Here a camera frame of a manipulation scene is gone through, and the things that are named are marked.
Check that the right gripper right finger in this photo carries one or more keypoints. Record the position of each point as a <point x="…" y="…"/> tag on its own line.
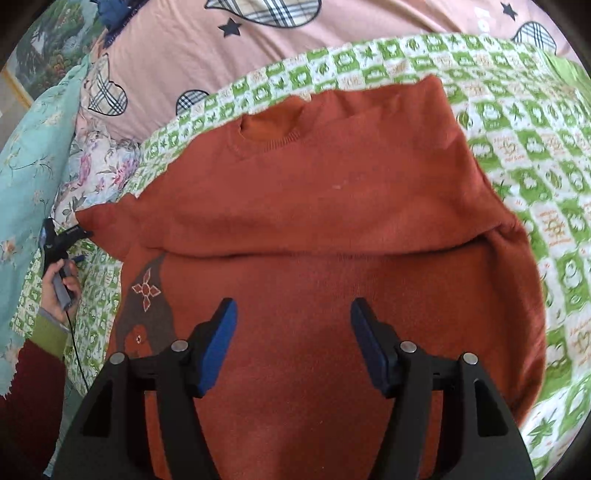
<point x="479" y="438"/>

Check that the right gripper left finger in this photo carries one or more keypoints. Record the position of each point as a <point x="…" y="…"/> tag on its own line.
<point x="108" y="437"/>

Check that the rust orange knit sweater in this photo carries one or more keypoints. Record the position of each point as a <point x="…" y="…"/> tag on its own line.
<point x="295" y="212"/>

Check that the green sleeve forearm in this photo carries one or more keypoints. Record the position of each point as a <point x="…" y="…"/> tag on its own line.
<point x="50" y="334"/>

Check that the person's left hand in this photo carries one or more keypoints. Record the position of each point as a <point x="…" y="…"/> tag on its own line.
<point x="66" y="272"/>

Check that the white floral pillow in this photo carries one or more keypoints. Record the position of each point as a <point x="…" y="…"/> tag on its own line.
<point x="97" y="169"/>

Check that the teal floral pillow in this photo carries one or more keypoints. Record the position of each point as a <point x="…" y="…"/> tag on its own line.
<point x="32" y="164"/>

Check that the gold framed landscape painting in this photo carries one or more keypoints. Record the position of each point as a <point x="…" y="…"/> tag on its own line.
<point x="40" y="42"/>

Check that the pink heart pattern quilt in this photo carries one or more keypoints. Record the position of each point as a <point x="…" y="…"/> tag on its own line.
<point x="170" y="54"/>

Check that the navy blue starry pillow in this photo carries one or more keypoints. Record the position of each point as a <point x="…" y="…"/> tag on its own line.
<point x="114" y="15"/>

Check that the green checkered bed sheet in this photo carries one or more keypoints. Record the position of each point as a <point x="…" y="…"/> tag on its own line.
<point x="526" y="115"/>

